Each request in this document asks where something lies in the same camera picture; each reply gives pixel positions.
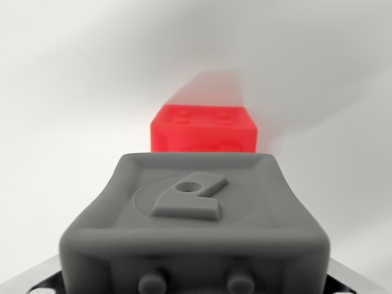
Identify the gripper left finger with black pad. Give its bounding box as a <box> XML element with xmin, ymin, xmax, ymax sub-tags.
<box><xmin>0</xmin><ymin>253</ymin><xmax>67</xmax><ymax>294</ymax></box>

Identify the grey dice cube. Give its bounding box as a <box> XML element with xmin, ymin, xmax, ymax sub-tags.
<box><xmin>59</xmin><ymin>152</ymin><xmax>331</xmax><ymax>294</ymax></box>

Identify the red dice cube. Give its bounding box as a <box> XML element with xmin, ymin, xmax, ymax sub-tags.
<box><xmin>150</xmin><ymin>104</ymin><xmax>258</xmax><ymax>154</ymax></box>

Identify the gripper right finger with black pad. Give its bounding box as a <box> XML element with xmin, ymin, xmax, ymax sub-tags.
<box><xmin>324</xmin><ymin>258</ymin><xmax>392</xmax><ymax>294</ymax></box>

